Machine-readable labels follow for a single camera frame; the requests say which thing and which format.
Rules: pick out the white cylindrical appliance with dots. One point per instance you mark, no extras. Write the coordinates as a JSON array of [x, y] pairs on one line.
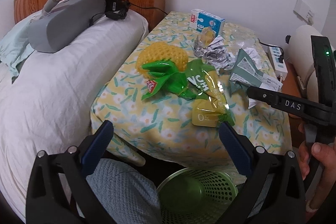
[[301, 61]]

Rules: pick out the grey breathing machine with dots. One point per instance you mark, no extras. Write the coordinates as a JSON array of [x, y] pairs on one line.
[[52, 31]]

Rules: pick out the clear plastic bag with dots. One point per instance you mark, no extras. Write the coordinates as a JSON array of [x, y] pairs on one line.
[[243, 38]]

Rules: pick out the foil cup with yellow wrapper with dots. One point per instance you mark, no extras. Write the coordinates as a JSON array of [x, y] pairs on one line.
[[204, 39]]

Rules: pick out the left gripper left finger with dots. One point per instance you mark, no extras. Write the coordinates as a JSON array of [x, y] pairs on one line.
[[58, 191]]

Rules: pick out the white paper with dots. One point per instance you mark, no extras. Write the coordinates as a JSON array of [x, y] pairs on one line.
[[254, 55]]

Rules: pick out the printed paper ball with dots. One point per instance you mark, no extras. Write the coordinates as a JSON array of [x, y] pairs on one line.
[[215, 54]]

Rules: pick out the green mesh trash basket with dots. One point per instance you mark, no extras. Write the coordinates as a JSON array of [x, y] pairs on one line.
[[195, 196]]

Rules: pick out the white power strip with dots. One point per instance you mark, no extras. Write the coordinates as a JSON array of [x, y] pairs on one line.
[[276, 57]]

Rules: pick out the green white snack wrapper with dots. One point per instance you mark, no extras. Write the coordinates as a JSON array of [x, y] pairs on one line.
[[245, 74]]

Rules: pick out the yellow floral cushion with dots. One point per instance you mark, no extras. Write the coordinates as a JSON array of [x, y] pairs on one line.
[[161, 126]]

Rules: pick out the blue white milk carton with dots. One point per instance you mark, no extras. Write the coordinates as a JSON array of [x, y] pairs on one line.
[[200, 19]]

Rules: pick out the yellow green drink pouch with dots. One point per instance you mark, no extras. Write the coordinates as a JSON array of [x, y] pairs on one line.
[[210, 107]]

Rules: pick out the right hand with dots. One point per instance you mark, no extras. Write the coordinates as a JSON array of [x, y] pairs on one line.
[[325, 154]]

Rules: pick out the white wall socket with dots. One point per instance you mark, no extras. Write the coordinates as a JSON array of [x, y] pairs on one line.
[[304, 11]]

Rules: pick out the white pillow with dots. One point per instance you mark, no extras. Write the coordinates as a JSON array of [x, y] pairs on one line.
[[48, 106]]

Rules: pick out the light green cloth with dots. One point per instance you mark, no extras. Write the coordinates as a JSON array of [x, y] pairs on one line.
[[15, 47]]

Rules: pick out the green candy wrapper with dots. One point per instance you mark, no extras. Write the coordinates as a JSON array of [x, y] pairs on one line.
[[164, 75]]

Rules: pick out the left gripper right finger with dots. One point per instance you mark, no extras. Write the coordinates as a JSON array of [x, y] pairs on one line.
[[273, 191]]

